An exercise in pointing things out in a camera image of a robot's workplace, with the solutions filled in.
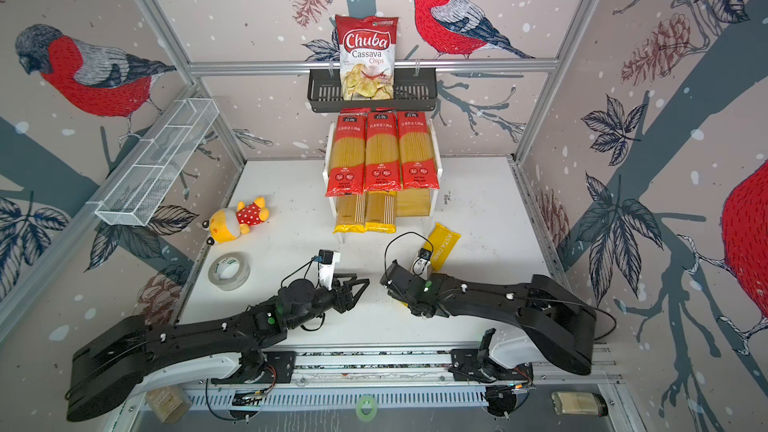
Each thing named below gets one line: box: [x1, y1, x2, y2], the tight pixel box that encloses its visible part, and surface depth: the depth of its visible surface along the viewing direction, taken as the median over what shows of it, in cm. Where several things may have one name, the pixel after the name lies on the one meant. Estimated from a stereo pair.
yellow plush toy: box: [202, 197, 270, 246], surface depth 98 cm
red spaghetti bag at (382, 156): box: [364, 108, 402, 193], surface depth 75 cm
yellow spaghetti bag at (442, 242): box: [424, 222, 461, 271], surface depth 98 cm
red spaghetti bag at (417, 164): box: [397, 111, 440, 190], surface depth 76 cm
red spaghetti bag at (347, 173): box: [324, 108, 370, 197], surface depth 74 cm
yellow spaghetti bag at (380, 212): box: [364, 190, 397, 234], surface depth 85 cm
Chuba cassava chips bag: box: [335, 14, 399, 101], surface depth 87 cm
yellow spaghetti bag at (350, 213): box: [332, 194, 366, 234], surface depth 84 cm
